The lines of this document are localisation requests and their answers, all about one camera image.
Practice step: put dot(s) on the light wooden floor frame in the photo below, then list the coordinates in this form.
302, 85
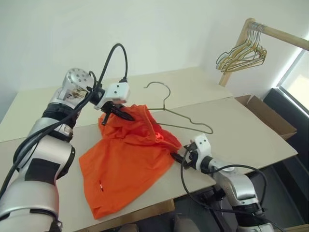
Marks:
294, 229

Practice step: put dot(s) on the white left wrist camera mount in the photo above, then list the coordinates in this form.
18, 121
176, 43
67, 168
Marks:
118, 91

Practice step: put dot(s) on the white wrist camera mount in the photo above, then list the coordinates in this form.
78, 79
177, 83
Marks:
118, 91
204, 145

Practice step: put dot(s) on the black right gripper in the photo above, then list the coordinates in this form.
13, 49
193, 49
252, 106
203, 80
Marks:
190, 157

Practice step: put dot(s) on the orange shorts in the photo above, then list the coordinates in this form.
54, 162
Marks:
125, 164

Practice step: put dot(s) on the bunch of gold hangers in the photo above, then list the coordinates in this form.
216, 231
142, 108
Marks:
263, 54

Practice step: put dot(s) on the wooden clothes rack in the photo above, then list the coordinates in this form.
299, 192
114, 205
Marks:
277, 33

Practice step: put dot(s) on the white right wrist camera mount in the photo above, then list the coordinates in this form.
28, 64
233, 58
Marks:
204, 145

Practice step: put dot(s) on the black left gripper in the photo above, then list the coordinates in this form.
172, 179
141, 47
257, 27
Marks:
106, 113

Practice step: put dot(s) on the black table frame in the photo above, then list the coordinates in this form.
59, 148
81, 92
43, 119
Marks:
218, 222

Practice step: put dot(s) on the black panel under window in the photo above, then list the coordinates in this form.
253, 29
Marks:
289, 108

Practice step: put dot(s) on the open cardboard box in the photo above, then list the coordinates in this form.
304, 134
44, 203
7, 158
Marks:
268, 116

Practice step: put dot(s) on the window with grey frame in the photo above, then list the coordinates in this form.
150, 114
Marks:
299, 79

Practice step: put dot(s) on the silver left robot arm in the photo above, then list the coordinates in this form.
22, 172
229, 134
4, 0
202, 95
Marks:
36, 193

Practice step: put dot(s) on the grey rounded shape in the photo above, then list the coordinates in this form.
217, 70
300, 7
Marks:
181, 224

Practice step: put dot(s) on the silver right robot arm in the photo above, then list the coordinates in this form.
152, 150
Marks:
241, 188

